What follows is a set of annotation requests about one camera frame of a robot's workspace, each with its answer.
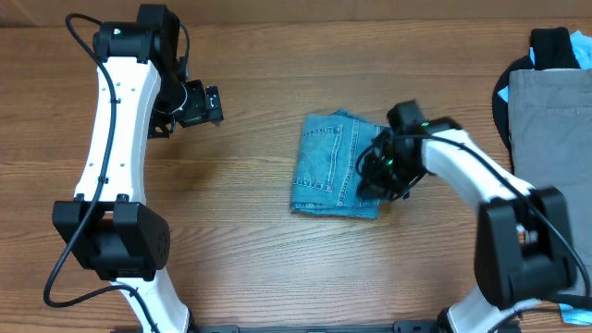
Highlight light blue denim jeans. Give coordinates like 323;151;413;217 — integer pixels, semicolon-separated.
290;110;384;219

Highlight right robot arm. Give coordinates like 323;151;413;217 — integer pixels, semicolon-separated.
355;101;588;332

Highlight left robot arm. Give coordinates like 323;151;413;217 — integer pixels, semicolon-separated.
52;4;223;332

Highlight grey folded trousers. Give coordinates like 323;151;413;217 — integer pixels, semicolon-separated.
508;69;591;269

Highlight black garment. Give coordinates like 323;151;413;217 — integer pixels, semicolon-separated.
491;26;582;151

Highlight light blue garment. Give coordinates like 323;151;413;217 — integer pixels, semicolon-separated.
497;30;592;327

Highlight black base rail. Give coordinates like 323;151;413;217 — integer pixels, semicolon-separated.
189;320;445;333

